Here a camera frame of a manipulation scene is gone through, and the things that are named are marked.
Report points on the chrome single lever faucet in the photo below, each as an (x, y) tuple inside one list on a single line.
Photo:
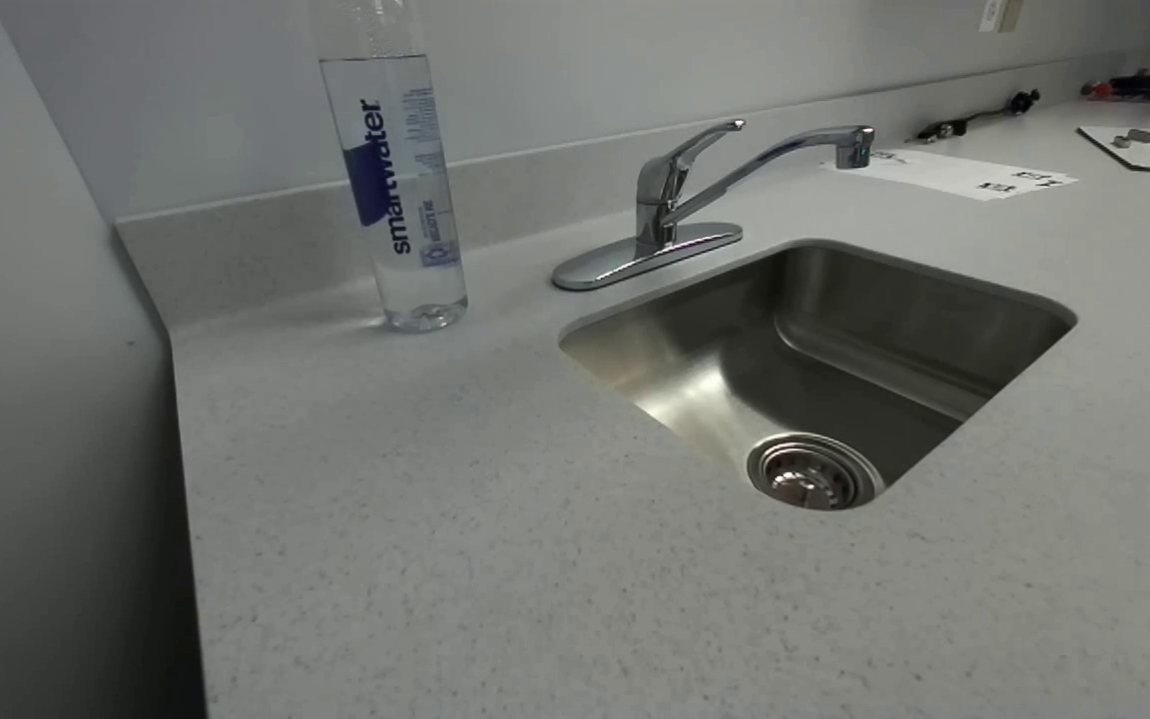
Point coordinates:
[(659, 202)]

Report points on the clear water bottle blue label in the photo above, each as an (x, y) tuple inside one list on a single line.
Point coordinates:
[(397, 174)]

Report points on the round metal sink drain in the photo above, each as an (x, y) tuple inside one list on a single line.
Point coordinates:
[(812, 474)]

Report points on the stainless steel sink basin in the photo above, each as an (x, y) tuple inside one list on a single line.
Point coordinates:
[(868, 334)]

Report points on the black long hand tool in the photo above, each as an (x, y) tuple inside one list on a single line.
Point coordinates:
[(980, 114)]

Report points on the white wall outlet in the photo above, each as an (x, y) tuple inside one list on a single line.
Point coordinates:
[(1000, 14)]

